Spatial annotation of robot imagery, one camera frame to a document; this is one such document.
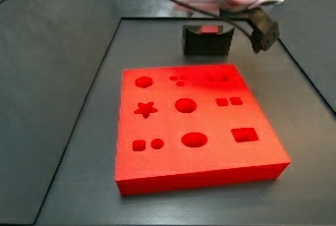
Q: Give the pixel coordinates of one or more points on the red double-square peg object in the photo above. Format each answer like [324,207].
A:
[210,29]

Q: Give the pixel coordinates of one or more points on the black curved holder stand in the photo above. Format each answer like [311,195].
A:
[207,44]

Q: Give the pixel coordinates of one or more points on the red shape-sorting board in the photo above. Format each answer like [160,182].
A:
[192,131]

